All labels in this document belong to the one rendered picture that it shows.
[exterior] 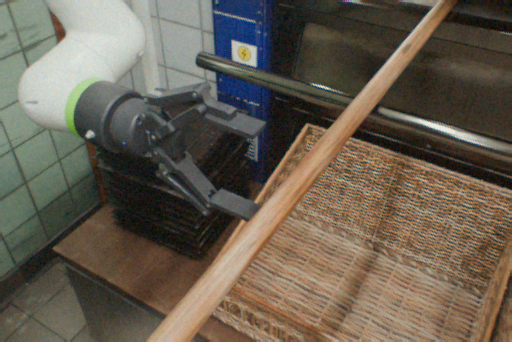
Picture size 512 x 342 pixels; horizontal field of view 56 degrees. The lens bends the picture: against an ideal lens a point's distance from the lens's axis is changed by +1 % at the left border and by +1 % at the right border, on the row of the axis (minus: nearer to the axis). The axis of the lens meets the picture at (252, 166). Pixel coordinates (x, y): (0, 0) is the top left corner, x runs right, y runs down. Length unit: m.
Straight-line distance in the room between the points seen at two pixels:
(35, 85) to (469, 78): 0.85
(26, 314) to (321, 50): 1.45
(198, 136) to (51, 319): 1.07
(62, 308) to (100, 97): 1.43
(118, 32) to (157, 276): 0.69
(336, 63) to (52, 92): 0.70
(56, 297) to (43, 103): 1.40
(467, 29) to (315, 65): 0.36
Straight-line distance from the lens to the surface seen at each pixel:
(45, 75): 0.76
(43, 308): 2.06
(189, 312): 0.45
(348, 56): 1.20
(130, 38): 0.80
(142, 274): 1.29
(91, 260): 1.36
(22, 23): 1.76
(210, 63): 0.89
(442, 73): 1.15
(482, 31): 1.08
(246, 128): 0.55
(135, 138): 0.66
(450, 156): 1.23
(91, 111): 0.69
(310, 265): 1.27
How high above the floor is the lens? 1.58
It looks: 40 degrees down
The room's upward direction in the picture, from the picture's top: straight up
